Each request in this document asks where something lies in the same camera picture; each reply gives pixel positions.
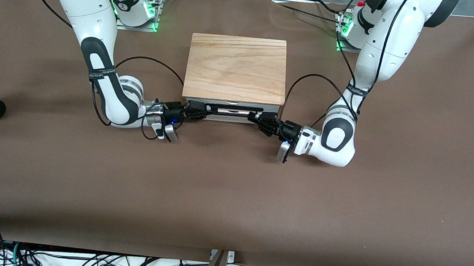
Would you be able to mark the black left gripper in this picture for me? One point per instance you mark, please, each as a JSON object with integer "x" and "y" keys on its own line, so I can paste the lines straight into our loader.
{"x": 288, "y": 130}

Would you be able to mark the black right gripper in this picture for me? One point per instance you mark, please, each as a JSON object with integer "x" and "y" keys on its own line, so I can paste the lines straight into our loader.
{"x": 173, "y": 112}

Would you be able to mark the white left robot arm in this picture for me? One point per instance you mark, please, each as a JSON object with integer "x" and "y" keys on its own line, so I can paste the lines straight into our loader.
{"x": 387, "y": 47}

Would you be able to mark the wooden drawer cabinet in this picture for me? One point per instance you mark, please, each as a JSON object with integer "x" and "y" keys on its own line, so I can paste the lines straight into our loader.
{"x": 235, "y": 69}

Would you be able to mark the brown table cover mat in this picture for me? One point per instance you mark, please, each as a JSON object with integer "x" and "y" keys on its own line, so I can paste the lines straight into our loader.
{"x": 232, "y": 192}

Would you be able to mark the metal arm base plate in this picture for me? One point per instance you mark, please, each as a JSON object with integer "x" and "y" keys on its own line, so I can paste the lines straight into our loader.
{"x": 143, "y": 29}
{"x": 347, "y": 48}

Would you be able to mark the small metal bracket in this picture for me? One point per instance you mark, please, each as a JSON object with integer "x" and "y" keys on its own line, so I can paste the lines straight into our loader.
{"x": 230, "y": 256}

